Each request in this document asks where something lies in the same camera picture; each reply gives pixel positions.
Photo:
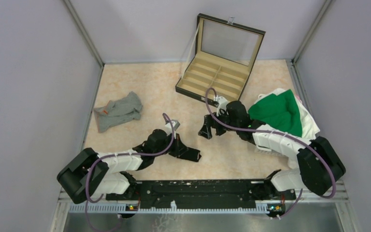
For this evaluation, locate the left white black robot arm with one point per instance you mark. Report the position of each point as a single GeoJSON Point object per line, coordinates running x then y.
{"type": "Point", "coordinates": [90, 175]}

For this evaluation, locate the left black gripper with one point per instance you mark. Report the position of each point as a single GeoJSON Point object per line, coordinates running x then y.
{"type": "Point", "coordinates": [169, 137]}

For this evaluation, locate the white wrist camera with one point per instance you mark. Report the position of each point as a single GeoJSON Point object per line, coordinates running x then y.
{"type": "Point", "coordinates": [221, 105]}
{"type": "Point", "coordinates": [172, 125]}

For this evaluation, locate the grey striped underwear orange trim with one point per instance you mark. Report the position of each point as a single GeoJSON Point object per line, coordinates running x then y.
{"type": "Point", "coordinates": [118, 112]}

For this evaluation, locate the green cloth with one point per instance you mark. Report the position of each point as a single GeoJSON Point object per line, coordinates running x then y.
{"type": "Point", "coordinates": [280, 111]}

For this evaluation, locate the black leather compartment box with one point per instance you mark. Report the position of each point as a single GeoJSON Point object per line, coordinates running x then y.
{"type": "Point", "coordinates": [222, 56]}

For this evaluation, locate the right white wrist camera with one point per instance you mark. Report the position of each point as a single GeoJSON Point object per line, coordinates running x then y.
{"type": "Point", "coordinates": [221, 105]}

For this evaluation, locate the white basket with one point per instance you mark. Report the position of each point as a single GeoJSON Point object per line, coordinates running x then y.
{"type": "Point", "coordinates": [267, 151]}

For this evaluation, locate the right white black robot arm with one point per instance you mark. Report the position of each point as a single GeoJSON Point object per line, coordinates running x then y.
{"type": "Point", "coordinates": [313, 163]}

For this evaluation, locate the white cloth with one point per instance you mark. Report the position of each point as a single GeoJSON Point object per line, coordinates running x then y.
{"type": "Point", "coordinates": [309, 127]}

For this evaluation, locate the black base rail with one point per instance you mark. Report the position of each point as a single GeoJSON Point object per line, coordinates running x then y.
{"type": "Point", "coordinates": [201, 194]}

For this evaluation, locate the black underwear with beige waistband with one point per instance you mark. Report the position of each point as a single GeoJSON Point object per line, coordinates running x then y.
{"type": "Point", "coordinates": [190, 154]}

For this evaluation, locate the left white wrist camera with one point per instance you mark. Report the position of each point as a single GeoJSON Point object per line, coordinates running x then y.
{"type": "Point", "coordinates": [172, 125]}

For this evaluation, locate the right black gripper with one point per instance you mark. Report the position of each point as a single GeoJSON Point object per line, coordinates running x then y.
{"type": "Point", "coordinates": [206, 130]}

